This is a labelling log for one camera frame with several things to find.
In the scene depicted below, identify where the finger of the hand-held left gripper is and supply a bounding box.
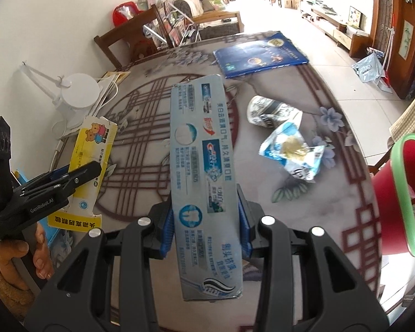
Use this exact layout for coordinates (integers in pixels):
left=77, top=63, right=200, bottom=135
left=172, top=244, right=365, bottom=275
left=10, top=160, right=103, bottom=199
left=24, top=165, right=72, bottom=188

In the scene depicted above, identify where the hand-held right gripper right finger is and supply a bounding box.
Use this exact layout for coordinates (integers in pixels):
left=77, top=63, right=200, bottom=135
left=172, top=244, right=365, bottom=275
left=237, top=184, right=390, bottom=332

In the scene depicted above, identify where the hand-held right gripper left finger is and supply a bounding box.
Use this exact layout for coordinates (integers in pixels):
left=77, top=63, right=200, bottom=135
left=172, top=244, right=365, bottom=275
left=24, top=203, right=176, bottom=332

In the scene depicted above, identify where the yellow box with bear print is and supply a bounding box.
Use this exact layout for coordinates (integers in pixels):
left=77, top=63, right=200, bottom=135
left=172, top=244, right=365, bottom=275
left=48, top=116, right=118, bottom=231

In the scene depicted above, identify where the silver blue toothpaste box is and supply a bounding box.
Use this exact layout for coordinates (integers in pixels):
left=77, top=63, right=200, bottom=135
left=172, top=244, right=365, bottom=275
left=170, top=74, right=245, bottom=302

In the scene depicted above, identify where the red bin with green rim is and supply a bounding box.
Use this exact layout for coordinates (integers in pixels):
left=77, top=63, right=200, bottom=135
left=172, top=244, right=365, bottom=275
left=371, top=133, right=415, bottom=257

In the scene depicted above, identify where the person's left hand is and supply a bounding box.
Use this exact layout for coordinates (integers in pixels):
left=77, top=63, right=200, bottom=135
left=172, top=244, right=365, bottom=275
left=0, top=224, right=55, bottom=290

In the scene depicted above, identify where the printed tablecloth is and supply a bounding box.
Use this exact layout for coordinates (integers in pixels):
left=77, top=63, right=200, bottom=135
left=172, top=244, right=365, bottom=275
left=21, top=31, right=395, bottom=332

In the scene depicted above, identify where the white desk lamp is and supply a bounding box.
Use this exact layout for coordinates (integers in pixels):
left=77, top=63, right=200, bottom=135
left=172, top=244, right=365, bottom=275
left=19, top=61, right=103, bottom=139

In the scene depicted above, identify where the stack of white papers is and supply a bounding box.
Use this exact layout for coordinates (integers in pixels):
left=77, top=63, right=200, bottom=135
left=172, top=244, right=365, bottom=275
left=86, top=76, right=125, bottom=119

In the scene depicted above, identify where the blue white snack packet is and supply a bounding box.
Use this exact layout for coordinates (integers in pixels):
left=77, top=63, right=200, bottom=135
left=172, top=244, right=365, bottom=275
left=259, top=121, right=326, bottom=183

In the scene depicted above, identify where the yellow book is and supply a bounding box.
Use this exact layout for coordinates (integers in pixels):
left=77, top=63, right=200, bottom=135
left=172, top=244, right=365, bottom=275
left=102, top=71, right=131, bottom=84

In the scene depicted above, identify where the crumpled silver foil wrapper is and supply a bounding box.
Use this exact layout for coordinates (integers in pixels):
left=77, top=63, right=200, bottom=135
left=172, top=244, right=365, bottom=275
left=247, top=95, right=304, bottom=127

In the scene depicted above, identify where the dark wooden chair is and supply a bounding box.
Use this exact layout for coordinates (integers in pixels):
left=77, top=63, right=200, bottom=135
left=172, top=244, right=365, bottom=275
left=93, top=5, right=175, bottom=70

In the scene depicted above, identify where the red bag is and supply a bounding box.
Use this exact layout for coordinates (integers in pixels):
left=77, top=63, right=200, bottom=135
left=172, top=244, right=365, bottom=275
left=112, top=2, right=141, bottom=27

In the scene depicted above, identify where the blue book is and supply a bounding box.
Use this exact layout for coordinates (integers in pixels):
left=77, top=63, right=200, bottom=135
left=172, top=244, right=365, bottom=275
left=212, top=31, right=309, bottom=79

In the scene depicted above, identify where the metal magazine rack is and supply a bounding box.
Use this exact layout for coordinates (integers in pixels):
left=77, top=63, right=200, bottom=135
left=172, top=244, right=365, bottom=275
left=143, top=0, right=201, bottom=48

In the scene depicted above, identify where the light blue plastic bag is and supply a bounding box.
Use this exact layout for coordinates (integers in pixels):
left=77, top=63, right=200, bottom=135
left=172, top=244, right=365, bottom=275
left=352, top=47, right=385, bottom=84

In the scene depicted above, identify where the checked yellow cloth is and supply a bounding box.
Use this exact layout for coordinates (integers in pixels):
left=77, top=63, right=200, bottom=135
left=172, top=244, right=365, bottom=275
left=389, top=75, right=415, bottom=146

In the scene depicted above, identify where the wooden sofa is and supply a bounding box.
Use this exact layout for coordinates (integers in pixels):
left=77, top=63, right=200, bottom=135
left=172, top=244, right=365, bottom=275
left=173, top=0, right=245, bottom=41

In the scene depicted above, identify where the low television cabinet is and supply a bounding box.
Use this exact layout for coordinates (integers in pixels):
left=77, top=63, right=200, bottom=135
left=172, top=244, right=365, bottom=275
left=300, top=0, right=371, bottom=58

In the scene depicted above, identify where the broom with red dustpan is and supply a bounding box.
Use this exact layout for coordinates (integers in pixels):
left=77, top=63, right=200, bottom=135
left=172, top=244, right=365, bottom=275
left=376, top=25, right=397, bottom=93

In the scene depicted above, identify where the colourful framed puzzle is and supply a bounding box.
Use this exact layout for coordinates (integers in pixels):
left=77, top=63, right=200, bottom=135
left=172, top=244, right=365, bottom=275
left=347, top=6, right=363, bottom=29

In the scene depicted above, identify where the bamboo picture panel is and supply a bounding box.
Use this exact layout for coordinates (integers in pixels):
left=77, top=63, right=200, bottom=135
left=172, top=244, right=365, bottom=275
left=399, top=20, right=414, bottom=61

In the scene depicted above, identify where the wooden lattice partition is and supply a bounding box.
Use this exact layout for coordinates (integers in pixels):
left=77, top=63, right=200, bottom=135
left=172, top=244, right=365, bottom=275
left=369, top=0, right=415, bottom=102

